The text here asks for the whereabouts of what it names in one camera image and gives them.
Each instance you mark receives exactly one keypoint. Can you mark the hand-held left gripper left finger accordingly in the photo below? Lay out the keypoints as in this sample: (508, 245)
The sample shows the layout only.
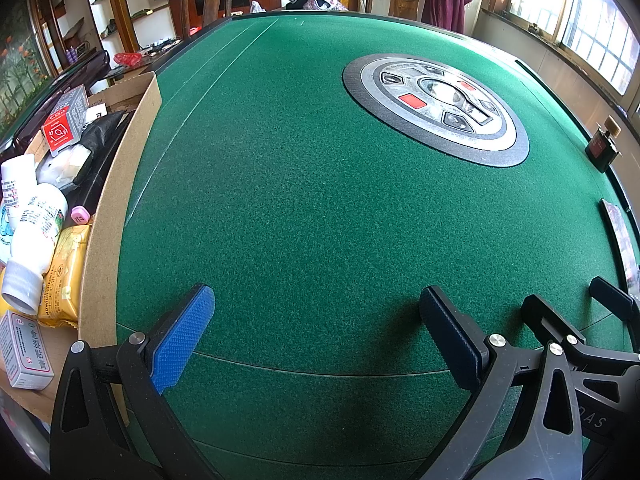
(186, 332)

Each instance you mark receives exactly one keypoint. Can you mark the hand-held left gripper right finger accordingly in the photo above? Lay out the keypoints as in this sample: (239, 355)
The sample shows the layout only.
(450, 340)

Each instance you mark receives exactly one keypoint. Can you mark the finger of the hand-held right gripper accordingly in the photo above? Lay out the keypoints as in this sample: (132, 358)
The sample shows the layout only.
(550, 320)
(612, 300)

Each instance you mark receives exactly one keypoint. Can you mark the yellow packet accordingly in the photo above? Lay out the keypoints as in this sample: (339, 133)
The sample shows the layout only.
(65, 275)

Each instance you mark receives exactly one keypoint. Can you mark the black long box pink end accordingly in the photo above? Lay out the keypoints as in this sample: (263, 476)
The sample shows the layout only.
(80, 215)

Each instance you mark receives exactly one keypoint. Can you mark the grey medicine box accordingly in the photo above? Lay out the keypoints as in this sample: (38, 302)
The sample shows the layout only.
(25, 355)

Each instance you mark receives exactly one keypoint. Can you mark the white bottle green label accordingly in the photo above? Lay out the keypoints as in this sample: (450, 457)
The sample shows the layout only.
(37, 230)

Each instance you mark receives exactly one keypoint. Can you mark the cardboard box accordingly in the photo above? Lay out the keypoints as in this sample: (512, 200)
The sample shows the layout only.
(135, 135)

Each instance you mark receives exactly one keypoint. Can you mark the black snack packet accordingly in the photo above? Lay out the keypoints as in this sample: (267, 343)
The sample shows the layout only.
(102, 130)

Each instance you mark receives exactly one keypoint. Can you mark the red and white box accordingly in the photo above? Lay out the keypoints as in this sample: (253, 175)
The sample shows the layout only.
(62, 125)

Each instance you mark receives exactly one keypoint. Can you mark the glossy printed booklet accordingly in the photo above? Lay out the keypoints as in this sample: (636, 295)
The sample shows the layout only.
(622, 245)

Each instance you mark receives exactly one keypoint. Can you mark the black perfume bottle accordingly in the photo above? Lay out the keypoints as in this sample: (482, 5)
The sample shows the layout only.
(604, 147)

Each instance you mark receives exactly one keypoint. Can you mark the round table control panel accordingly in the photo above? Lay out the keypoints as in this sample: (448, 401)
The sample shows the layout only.
(435, 105)

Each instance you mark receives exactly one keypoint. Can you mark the red plastic bag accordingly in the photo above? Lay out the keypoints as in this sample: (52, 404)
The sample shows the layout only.
(127, 58)

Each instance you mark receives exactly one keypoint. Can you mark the dark folding mahjong table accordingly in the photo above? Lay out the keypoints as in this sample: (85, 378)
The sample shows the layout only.
(60, 80)

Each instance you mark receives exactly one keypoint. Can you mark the window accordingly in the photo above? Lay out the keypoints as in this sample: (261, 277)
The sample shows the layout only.
(585, 15)

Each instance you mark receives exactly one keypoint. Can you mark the purple bottles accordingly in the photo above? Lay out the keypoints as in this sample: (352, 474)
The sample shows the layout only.
(73, 54)

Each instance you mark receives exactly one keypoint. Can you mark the white plastic bag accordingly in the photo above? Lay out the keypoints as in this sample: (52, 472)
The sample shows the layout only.
(255, 6)

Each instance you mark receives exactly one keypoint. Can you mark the maroon cloth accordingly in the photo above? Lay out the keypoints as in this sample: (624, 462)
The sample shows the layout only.
(450, 0)

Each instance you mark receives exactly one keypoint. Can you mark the flower wall mural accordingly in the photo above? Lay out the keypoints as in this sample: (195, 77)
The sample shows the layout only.
(20, 60)

